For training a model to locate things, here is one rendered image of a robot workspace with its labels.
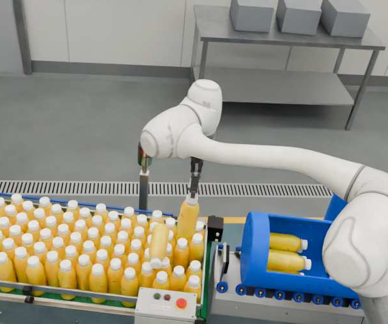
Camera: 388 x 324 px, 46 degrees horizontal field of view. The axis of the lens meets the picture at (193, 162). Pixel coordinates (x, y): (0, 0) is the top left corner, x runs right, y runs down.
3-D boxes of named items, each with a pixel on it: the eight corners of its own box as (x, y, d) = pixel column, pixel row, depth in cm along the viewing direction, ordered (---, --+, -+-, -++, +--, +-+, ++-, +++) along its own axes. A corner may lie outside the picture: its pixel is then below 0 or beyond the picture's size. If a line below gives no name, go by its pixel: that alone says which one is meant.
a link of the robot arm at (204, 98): (197, 114, 143) (170, 130, 135) (203, 69, 134) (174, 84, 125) (226, 128, 139) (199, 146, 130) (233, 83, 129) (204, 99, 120)
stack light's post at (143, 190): (142, 314, 273) (148, 175, 204) (135, 314, 273) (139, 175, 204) (143, 308, 276) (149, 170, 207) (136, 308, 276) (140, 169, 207)
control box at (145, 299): (192, 335, 157) (195, 318, 151) (134, 328, 157) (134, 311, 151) (194, 310, 165) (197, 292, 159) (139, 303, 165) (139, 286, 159)
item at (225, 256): (224, 282, 185) (229, 262, 177) (219, 281, 185) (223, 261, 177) (225, 262, 192) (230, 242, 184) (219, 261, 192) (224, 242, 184)
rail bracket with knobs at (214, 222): (220, 247, 202) (223, 232, 195) (204, 245, 202) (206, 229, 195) (221, 231, 210) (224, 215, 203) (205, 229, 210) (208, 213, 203)
